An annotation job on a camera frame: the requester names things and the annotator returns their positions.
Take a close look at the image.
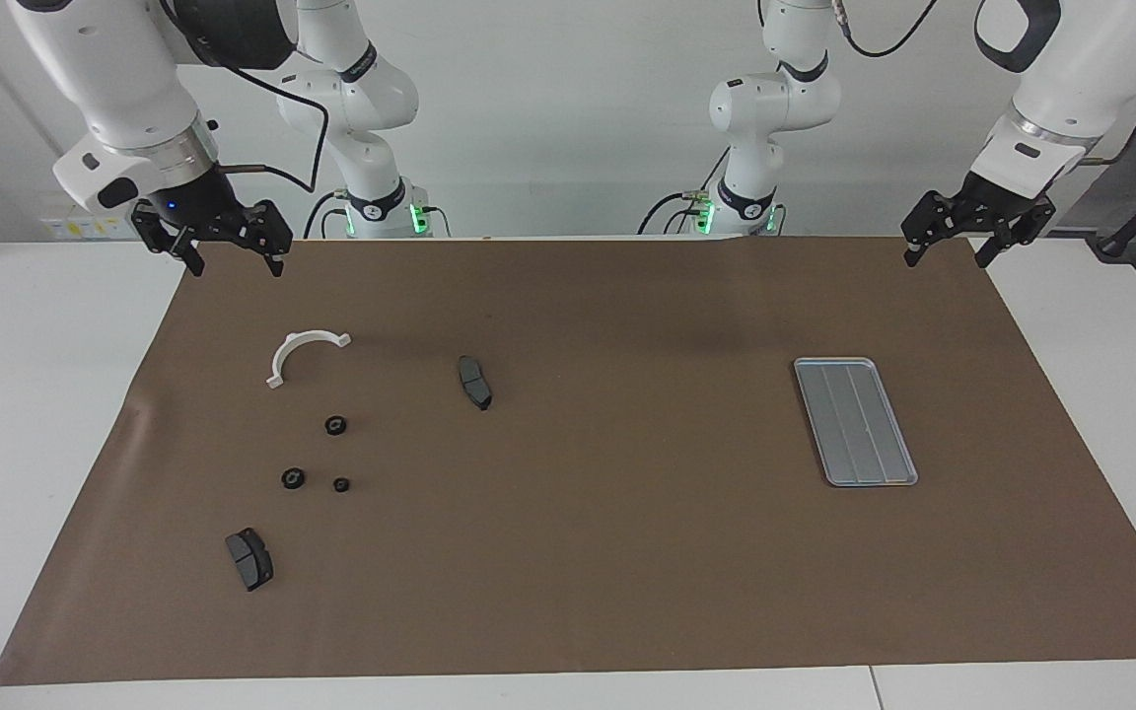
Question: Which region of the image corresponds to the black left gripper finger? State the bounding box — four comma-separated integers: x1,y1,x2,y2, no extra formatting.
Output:
901,192,959,267
975,202,1057,269

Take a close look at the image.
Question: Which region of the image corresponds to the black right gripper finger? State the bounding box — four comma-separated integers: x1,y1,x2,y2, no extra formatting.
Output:
238,200,293,277
134,219,206,277

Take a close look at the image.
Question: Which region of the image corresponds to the silver metal tray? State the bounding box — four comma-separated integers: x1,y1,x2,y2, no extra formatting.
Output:
793,357,919,488

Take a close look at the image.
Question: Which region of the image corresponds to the long dark brake pad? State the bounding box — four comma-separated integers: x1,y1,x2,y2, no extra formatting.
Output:
458,355,494,412

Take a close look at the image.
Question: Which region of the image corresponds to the short dark brake pad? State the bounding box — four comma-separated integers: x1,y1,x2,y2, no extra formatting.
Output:
225,529,275,593

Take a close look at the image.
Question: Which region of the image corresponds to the brown paper table mat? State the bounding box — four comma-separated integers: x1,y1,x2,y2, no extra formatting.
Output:
0,237,1136,686

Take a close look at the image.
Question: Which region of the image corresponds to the white yellow wall box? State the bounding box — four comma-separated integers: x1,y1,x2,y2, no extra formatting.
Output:
40,202,138,241

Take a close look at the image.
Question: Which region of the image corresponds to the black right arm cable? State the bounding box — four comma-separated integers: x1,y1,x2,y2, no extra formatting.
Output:
159,0,330,193

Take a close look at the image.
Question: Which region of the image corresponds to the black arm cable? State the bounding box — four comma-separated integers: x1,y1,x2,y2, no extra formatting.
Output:
159,0,330,193
829,0,1136,169

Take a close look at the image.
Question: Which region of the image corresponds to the white curved plastic bracket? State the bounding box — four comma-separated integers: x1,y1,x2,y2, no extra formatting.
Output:
266,330,353,390

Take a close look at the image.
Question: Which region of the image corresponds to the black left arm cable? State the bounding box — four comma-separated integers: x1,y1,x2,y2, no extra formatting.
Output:
829,0,1136,169

